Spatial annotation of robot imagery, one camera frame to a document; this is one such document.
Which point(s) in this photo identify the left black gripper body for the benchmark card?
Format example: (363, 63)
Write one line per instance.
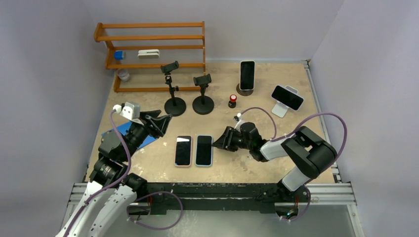
(152, 130)

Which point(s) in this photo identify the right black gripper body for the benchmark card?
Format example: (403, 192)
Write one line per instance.
(235, 140)

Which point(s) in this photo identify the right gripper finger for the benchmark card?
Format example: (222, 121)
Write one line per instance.
(225, 133)
(221, 144)

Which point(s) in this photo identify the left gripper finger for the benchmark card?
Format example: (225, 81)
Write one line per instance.
(153, 114)
(159, 125)

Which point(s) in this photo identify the blue case phone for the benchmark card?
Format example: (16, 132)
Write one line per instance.
(203, 153)

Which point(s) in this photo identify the black tall phone stand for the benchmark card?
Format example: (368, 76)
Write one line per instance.
(175, 105)

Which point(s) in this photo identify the pink case phone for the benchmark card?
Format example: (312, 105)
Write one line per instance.
(183, 151)

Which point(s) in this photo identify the black round-base phone stand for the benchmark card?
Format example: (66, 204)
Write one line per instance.
(203, 104)

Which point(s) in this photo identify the white case phone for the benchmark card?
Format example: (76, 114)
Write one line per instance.
(247, 75)

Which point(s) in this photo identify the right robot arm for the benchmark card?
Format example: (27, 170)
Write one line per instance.
(309, 152)

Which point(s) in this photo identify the dark round phone stand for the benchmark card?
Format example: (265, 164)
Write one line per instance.
(243, 92)

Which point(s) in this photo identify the white folding phone stand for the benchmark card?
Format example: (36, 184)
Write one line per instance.
(280, 109)

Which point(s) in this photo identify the black phone on white stand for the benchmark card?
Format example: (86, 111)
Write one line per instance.
(287, 97)

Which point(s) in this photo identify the red capped small bottle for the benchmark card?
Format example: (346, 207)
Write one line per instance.
(232, 101)

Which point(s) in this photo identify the white clip object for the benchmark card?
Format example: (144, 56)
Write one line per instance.
(148, 54)

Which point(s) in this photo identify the blue white small object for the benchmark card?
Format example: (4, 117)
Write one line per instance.
(119, 55)

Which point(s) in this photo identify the wooden shelf rack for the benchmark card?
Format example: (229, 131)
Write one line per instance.
(184, 42)

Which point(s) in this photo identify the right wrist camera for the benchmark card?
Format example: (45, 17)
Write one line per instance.
(239, 119)

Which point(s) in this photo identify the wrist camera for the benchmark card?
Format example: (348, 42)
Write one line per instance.
(130, 111)
(239, 119)

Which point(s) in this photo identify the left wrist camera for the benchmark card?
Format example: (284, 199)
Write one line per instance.
(130, 111)

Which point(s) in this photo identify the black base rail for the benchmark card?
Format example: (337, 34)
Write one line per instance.
(162, 197)

